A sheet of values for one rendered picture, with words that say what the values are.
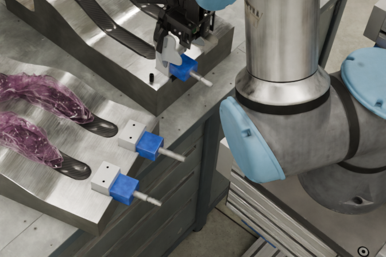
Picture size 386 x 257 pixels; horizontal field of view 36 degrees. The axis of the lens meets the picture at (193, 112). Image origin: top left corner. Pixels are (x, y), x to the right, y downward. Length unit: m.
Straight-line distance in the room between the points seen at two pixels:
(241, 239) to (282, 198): 1.13
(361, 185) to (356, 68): 0.19
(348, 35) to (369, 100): 1.99
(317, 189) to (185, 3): 0.41
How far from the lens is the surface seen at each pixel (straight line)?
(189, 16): 1.08
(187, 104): 1.30
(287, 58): 0.67
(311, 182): 0.90
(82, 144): 1.17
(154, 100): 1.24
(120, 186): 1.10
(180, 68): 1.20
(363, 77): 0.77
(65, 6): 1.34
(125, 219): 1.47
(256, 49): 0.68
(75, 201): 1.11
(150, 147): 1.15
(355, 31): 2.76
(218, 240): 2.02
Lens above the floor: 1.81
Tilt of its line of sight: 52 degrees down
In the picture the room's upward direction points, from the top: 5 degrees clockwise
